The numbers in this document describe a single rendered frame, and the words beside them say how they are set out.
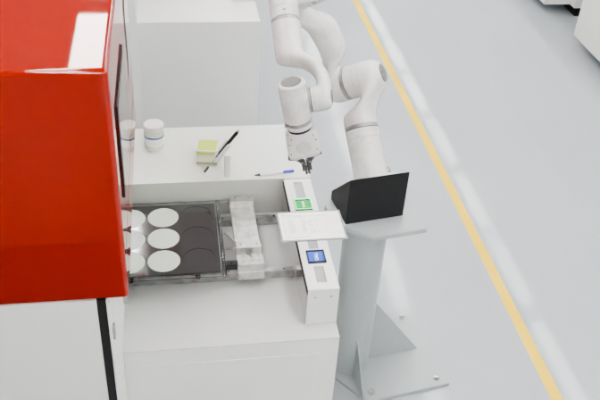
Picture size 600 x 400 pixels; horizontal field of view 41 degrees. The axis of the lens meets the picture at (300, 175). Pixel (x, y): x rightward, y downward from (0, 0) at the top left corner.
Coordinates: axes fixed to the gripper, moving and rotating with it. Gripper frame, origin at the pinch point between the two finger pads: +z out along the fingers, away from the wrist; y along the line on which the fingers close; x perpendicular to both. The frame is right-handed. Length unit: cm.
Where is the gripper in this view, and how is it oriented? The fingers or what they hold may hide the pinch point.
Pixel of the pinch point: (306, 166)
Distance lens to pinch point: 253.7
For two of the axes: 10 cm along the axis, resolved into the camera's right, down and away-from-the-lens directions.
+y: 9.8, -2.1, 0.3
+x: -1.5, -5.8, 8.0
